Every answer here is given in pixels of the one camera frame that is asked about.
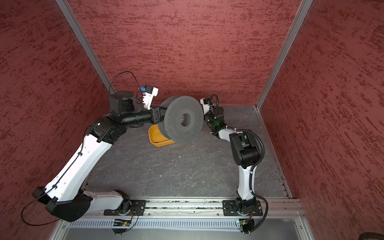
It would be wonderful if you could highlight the aluminium mounting rail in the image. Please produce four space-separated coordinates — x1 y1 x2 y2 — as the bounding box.
61 197 305 220

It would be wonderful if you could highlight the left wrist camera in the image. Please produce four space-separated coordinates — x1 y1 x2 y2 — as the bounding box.
108 84 159 116

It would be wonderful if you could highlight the dark grey cable spool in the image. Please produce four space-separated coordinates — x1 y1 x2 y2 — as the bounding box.
158 96 204 144

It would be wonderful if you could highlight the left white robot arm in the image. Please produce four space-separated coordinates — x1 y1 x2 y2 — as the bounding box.
33 107 167 222

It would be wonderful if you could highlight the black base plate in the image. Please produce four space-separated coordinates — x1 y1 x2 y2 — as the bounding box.
104 200 147 217
222 199 263 217

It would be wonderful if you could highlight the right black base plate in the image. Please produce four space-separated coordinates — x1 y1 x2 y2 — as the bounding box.
222 199 263 217

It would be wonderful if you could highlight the right aluminium corner post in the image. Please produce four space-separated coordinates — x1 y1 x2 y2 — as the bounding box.
256 0 313 111

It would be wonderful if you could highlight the yellow plastic tray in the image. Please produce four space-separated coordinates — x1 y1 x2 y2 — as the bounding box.
149 125 175 148

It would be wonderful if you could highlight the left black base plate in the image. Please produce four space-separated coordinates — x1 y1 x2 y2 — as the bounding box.
104 200 147 217

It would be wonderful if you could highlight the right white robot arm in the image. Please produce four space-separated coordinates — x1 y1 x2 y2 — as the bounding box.
204 112 265 216

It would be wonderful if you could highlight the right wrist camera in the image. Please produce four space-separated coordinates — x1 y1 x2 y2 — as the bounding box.
200 98 224 122

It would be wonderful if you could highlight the aluminium corner post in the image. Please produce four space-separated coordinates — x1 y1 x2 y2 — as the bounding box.
256 0 313 111
55 0 115 93

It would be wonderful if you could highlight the left aluminium corner post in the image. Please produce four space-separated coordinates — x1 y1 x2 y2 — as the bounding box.
55 0 115 93

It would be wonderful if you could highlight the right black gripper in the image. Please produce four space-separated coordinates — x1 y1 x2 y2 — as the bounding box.
190 107 217 126

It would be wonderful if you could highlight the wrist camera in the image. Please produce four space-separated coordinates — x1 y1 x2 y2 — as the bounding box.
200 98 224 122
108 84 159 116

